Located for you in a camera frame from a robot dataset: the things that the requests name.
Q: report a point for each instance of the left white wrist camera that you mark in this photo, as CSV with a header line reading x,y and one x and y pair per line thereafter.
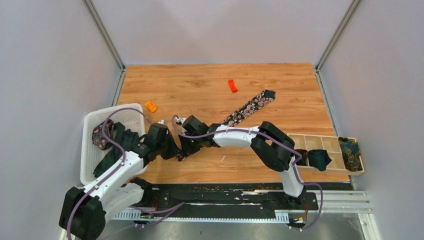
x,y
163,122

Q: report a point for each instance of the blue gold patterned tie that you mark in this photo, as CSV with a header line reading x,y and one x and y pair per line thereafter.
x,y
350,154

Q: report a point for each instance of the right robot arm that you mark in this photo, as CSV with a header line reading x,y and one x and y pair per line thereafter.
x,y
272,146

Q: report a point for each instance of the red plastic block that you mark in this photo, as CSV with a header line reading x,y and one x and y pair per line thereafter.
x,y
232,86

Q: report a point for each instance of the white perforated plastic basket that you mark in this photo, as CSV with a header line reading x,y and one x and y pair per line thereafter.
x,y
91,155

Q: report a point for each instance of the orange plastic block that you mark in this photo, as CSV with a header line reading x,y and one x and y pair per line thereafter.
x,y
151,106

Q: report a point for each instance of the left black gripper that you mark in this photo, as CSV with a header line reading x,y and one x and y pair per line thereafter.
x,y
174,151

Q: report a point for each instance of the wooden compartment box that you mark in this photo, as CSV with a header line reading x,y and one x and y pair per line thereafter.
x,y
331,145

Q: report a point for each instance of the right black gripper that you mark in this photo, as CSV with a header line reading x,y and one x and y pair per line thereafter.
x,y
186,149

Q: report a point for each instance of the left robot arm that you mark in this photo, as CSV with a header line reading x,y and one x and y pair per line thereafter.
x,y
86,211

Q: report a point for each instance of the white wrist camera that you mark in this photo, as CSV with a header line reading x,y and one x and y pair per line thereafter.
x,y
180,120
163,122

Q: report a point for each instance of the dark floral tie in basket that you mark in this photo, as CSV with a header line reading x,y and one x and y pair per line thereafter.
x,y
99,132

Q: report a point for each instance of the black pink rose tie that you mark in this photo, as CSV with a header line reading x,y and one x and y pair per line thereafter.
x,y
259,101

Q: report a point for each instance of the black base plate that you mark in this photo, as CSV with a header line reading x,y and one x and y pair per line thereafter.
x,y
225,200

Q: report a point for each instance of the dark teal tie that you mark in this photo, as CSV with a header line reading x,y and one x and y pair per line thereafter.
x,y
319,159

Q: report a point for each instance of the dark green tie in basket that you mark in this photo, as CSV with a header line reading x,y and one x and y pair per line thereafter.
x,y
126,139

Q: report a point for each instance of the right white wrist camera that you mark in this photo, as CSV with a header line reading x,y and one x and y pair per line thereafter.
x,y
180,120

